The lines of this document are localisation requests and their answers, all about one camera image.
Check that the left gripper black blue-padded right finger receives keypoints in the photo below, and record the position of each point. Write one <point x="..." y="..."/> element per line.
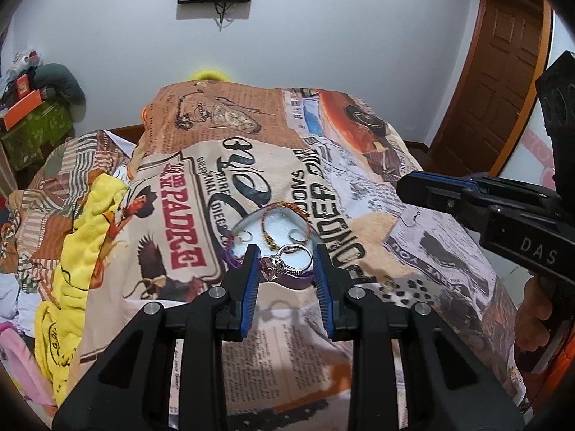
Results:
<point x="446" y="386"/>

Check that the printed newspaper-pattern bedspread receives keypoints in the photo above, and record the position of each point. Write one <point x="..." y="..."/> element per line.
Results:
<point x="212" y="153"/>

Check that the purple heart-shaped tin box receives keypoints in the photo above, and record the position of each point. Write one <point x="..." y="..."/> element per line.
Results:
<point x="286" y="239"/>

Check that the brown wooden door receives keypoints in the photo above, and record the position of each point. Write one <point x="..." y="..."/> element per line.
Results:
<point x="496" y="89"/>

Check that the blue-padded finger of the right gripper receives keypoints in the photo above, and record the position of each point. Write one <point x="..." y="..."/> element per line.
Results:
<point x="421" y="181"/>

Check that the white heart-decor wardrobe door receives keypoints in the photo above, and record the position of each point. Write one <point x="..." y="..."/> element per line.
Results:
<point x="532" y="159"/>

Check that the orange box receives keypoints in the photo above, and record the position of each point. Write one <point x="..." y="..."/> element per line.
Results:
<point x="22" y="108"/>

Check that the grey plush pillow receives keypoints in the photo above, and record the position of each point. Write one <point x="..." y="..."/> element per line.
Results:
<point x="54" y="79"/>

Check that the yellow chair top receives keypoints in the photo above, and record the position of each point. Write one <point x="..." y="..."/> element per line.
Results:
<point x="209" y="75"/>

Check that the person's right hand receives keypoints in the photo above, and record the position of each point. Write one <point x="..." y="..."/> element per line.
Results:
<point x="531" y="315"/>

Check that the pink cloth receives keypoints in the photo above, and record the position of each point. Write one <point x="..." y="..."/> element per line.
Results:
<point x="24" y="367"/>

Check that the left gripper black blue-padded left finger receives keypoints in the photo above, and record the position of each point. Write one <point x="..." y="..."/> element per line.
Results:
<point x="129" y="385"/>

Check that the green patterned cloth stand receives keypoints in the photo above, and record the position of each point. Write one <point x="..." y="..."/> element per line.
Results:
<point x="47" y="125"/>

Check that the red small box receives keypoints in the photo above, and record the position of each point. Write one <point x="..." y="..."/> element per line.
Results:
<point x="22" y="87"/>

